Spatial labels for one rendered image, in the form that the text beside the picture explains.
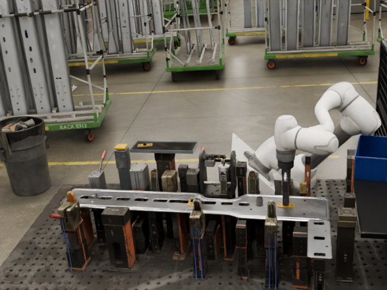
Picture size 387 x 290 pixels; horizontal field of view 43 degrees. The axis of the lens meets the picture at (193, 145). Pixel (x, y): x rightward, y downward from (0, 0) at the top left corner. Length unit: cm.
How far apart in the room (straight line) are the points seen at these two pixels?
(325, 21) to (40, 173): 615
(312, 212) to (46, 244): 149
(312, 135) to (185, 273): 93
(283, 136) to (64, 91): 464
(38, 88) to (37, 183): 186
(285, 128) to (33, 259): 152
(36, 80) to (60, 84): 31
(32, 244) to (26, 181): 217
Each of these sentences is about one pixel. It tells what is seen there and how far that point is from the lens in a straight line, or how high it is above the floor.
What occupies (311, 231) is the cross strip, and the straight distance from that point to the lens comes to 225.
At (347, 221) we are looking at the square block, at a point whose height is 103.
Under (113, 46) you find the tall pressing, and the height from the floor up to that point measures 47.
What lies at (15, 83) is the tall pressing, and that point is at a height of 74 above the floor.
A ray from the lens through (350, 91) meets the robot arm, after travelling 269.
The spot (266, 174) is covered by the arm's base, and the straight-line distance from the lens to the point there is 310.
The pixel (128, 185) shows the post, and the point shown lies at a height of 92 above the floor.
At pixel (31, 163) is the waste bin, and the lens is 502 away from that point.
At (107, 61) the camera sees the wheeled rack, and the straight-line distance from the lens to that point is 966.
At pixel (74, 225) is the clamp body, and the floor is 96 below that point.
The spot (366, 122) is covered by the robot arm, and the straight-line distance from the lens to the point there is 266.
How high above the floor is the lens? 220
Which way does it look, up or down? 22 degrees down
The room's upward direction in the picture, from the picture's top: 5 degrees counter-clockwise
